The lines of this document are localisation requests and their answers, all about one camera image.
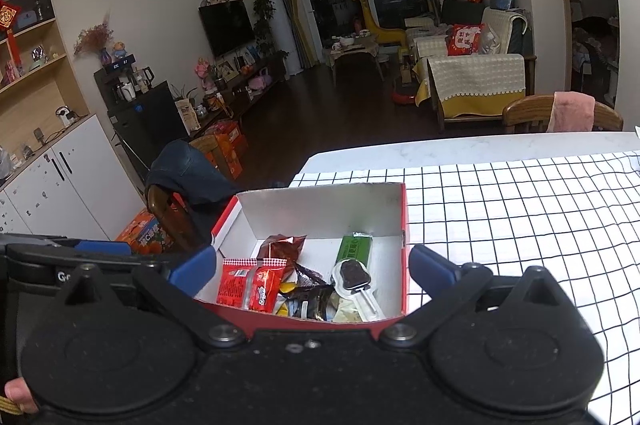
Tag person's left hand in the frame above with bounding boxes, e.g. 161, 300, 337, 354
4, 377, 40, 415

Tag orange cardboard boxes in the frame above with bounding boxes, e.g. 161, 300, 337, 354
200, 120, 249, 181

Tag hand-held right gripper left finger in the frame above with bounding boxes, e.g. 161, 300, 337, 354
62, 246, 248, 348

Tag red printed cushion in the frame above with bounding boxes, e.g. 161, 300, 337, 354
446, 24, 486, 57

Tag white printed paper bag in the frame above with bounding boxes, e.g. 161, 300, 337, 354
175, 99, 201, 133

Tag black cabinet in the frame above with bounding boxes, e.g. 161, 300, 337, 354
94, 65, 188, 171

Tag green snack packet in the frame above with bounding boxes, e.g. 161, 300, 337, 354
336, 232, 375, 271

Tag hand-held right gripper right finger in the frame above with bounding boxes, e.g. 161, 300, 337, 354
382, 245, 576, 348

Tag dark brown snack packet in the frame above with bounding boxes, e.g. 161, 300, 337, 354
287, 262, 341, 321

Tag white tower air conditioner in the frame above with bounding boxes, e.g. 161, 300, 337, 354
260, 0, 298, 73

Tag dried flower vase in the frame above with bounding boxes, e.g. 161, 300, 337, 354
74, 12, 113, 66

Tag dark television stand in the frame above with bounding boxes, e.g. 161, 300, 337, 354
200, 55, 286, 121

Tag coffee table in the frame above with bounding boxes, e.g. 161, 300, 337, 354
322, 32, 386, 81

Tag clear chocolate lollipop packet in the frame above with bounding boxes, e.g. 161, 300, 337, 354
331, 258, 387, 322

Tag sofa with cream cover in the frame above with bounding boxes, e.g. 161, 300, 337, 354
405, 0, 536, 126

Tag yellow giraffe toy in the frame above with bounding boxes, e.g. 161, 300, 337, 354
350, 0, 406, 46

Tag red snack packet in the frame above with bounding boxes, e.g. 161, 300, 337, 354
216, 257, 288, 313

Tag cream snack packet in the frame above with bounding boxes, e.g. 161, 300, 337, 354
332, 300, 362, 323

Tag brown cookie packet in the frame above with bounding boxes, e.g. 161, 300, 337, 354
257, 234, 307, 276

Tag black television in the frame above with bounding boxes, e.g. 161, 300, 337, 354
198, 0, 256, 58

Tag red knot ornament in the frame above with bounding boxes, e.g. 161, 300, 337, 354
0, 0, 23, 66

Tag orange printed carton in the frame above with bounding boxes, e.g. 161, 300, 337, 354
116, 208, 173, 256

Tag pink cloth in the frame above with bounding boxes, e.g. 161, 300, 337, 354
546, 91, 596, 133

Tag white cabinet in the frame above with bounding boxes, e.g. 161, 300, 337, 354
0, 115, 146, 241

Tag green potted plant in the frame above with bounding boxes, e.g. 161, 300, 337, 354
251, 0, 288, 56

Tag wooden wall shelf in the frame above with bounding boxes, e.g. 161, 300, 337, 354
0, 0, 91, 146

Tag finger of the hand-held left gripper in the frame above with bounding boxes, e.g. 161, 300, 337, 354
72, 240, 135, 257
100, 255, 173, 278

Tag red cardboard box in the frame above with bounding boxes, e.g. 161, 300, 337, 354
194, 182, 411, 331

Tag wooden dining chair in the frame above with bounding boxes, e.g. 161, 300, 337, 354
502, 92, 624, 133
145, 185, 211, 253

